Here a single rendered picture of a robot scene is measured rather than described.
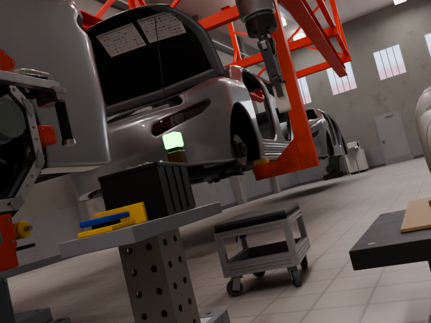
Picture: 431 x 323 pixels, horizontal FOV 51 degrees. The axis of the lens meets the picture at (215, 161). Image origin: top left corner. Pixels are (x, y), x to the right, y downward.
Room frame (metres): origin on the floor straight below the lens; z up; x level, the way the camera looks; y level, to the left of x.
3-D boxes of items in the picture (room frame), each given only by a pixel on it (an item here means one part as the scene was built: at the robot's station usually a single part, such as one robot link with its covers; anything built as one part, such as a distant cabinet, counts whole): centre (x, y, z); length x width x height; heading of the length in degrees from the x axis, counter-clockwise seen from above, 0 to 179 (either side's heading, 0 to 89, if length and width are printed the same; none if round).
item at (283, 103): (1.08, -0.19, 0.66); 0.03 x 0.01 x 0.07; 73
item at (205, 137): (6.22, -0.09, 1.49); 4.95 x 1.86 x 1.59; 158
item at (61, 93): (1.50, 0.49, 0.93); 0.09 x 0.05 x 0.05; 68
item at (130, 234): (1.03, 0.17, 0.44); 0.43 x 0.17 x 0.03; 158
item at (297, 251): (2.21, -0.14, 0.17); 0.43 x 0.36 x 0.34; 162
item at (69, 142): (1.49, 0.46, 0.83); 0.04 x 0.04 x 0.16
